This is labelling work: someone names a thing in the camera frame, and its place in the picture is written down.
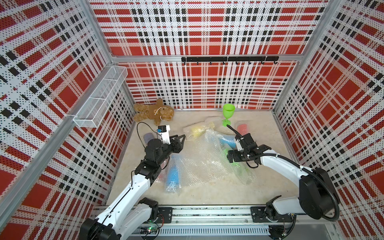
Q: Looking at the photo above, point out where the pink glass in bubble wrap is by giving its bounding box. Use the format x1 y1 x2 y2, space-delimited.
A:
155 162 168 183

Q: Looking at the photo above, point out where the green wine glass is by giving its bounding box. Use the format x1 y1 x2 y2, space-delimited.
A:
221 144 256 185
222 104 236 127

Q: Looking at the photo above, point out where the purple glass in bubble wrap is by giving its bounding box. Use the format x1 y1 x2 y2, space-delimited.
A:
143 133 155 146

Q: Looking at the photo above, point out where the brown teddy bear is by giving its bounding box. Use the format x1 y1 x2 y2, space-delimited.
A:
134 99 175 126

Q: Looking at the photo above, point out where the bubble wrap sheet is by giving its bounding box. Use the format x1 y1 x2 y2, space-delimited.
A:
172 130 233 188

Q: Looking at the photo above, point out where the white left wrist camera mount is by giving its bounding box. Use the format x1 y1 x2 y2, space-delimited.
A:
157 125 171 145

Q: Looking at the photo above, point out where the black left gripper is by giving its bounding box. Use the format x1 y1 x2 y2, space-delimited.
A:
156 134 186 166

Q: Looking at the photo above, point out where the light blue wrapped glass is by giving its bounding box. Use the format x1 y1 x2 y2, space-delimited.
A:
216 132 237 149

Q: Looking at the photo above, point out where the white wire mesh basket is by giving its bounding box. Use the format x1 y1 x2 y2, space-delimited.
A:
74 66 128 128

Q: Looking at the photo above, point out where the green circuit board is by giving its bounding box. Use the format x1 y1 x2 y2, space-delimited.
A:
139 226 161 237

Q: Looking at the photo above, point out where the yellow glass in bubble wrap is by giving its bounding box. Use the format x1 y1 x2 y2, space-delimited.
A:
183 117 222 141

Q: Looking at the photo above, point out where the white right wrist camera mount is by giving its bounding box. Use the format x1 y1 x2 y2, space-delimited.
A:
235 134 257 151

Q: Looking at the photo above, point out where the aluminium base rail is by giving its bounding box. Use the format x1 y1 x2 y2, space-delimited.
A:
86 204 331 238

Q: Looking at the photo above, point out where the black hook rail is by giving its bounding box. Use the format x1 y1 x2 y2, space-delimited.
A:
181 56 280 64

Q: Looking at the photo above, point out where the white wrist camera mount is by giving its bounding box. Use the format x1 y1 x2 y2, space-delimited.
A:
157 125 171 145
235 134 257 151

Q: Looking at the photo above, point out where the red glass in bubble wrap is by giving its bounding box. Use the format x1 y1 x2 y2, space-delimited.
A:
235 121 251 136

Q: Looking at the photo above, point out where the blue glass in bubble wrap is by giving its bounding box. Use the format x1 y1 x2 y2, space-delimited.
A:
165 155 181 194

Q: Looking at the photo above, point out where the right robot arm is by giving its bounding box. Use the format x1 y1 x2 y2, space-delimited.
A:
227 126 340 222

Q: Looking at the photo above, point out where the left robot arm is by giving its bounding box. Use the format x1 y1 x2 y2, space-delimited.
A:
79 135 186 240

